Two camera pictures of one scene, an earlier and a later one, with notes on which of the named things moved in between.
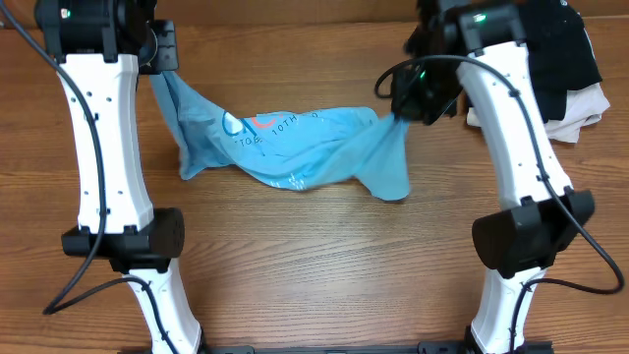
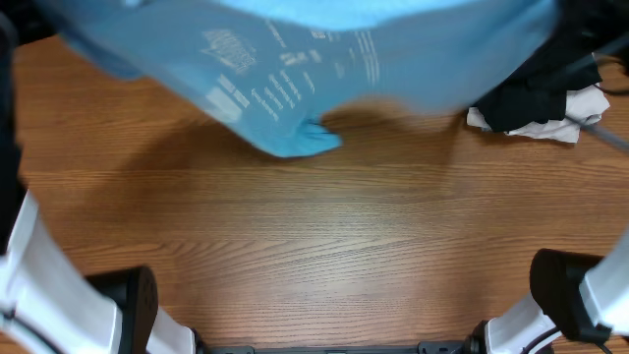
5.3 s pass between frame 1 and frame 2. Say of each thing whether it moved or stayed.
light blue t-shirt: moved
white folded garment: stayed
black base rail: stayed
